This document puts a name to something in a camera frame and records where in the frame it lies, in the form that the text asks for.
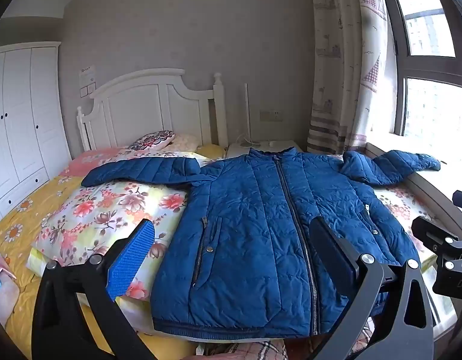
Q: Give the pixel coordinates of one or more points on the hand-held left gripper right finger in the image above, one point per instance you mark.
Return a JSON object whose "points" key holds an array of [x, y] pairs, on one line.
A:
{"points": [[334, 257]]}

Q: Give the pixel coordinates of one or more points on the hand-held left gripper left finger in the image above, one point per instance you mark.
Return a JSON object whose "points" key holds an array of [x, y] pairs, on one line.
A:
{"points": [[131, 260]]}

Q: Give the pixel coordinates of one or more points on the blue puffer jacket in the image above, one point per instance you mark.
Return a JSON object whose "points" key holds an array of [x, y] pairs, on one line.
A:
{"points": [[253, 213]]}

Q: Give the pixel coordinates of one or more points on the floral quilt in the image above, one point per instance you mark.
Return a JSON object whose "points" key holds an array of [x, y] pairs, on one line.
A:
{"points": [[103, 210]]}

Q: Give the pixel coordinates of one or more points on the yellow daisy bed sheet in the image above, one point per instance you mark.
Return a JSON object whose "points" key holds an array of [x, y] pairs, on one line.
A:
{"points": [[32, 202]]}

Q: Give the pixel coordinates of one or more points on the patterned red blue pillow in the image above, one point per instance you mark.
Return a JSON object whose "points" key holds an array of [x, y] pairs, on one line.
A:
{"points": [[150, 139]]}

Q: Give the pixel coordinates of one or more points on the plaid cloth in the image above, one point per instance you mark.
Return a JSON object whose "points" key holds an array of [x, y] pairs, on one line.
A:
{"points": [[253, 350]]}

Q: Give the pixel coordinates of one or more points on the pale pink floral pillow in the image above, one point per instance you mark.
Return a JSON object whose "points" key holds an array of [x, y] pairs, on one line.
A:
{"points": [[184, 142]]}

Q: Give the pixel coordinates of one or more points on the pink checked bag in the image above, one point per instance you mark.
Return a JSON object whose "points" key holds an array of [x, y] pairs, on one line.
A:
{"points": [[2, 307]]}

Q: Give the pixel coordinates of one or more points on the white nightstand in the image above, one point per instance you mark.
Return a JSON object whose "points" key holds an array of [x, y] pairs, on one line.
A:
{"points": [[240, 150]]}

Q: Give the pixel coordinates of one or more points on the white wooden headboard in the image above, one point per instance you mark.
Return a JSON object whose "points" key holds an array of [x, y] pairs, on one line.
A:
{"points": [[141, 105]]}

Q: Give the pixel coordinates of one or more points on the white wardrobe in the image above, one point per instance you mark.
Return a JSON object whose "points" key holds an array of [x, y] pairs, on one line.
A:
{"points": [[21, 120]]}

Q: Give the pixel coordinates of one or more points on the printed curtain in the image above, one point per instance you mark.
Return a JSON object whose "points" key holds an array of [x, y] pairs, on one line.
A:
{"points": [[343, 63]]}

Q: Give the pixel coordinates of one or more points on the dark framed window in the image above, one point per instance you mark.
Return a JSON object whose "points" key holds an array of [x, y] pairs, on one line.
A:
{"points": [[399, 26]]}

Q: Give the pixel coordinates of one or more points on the white paper sheet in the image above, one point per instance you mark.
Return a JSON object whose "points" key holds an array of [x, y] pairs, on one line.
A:
{"points": [[87, 74]]}

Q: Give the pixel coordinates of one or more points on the wall power outlet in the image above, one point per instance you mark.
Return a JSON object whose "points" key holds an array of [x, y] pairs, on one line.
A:
{"points": [[271, 115]]}

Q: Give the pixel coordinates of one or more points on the wall switch panel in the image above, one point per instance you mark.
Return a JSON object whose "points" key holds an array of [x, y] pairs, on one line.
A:
{"points": [[87, 90]]}

